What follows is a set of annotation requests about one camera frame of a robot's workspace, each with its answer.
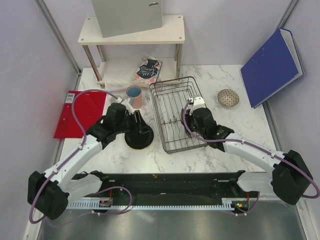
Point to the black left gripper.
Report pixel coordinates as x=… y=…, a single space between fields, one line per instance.
x=140 y=126

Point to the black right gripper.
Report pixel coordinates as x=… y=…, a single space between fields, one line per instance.
x=188 y=117

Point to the black plate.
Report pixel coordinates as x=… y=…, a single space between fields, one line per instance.
x=139 y=139

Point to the pink plastic tumbler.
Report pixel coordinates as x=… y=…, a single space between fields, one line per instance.
x=137 y=102

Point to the blue plastic tumbler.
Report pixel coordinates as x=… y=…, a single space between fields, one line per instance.
x=133 y=91

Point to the brown patterned bowl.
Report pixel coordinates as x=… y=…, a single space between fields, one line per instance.
x=228 y=97

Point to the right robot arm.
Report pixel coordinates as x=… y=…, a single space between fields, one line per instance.
x=285 y=175

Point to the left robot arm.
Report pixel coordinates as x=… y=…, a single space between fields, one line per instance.
x=50 y=192

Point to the red folder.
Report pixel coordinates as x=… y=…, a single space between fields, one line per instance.
x=88 y=108

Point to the floral cover book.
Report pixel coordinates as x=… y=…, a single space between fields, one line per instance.
x=147 y=73

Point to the clear plastic sleeve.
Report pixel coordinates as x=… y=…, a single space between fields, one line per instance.
x=118 y=74

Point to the white shelf stand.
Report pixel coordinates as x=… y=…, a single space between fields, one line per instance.
x=171 y=32

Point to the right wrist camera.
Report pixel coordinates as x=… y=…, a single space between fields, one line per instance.
x=196 y=102

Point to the black wire dish rack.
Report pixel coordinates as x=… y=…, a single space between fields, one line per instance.
x=169 y=97

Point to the white cable duct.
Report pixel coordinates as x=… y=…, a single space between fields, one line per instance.
x=164 y=202

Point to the blue ring binder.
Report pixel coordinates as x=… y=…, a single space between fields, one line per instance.
x=275 y=65

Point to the grey ring binder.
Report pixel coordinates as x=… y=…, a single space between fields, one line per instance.
x=120 y=17

